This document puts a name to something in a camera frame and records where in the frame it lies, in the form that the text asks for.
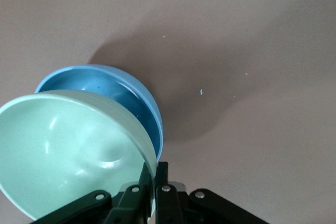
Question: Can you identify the green bowl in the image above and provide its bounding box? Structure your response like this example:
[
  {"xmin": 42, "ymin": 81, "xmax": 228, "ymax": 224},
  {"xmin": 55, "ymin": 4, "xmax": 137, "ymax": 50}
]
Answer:
[{"xmin": 0, "ymin": 89, "xmax": 159, "ymax": 222}]

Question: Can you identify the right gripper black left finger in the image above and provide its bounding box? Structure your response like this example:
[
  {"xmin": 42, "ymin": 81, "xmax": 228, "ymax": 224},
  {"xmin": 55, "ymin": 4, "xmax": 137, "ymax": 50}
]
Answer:
[{"xmin": 30, "ymin": 164, "xmax": 155, "ymax": 224}]

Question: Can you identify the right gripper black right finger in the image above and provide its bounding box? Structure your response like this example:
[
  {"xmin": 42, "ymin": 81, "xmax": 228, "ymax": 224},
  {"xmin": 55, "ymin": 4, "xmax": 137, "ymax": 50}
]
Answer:
[{"xmin": 155, "ymin": 161, "xmax": 269, "ymax": 224}]

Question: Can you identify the blue bowl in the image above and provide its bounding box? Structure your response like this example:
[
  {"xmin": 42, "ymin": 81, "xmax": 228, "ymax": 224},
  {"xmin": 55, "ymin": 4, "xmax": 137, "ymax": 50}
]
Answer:
[{"xmin": 34, "ymin": 63, "xmax": 164, "ymax": 163}]

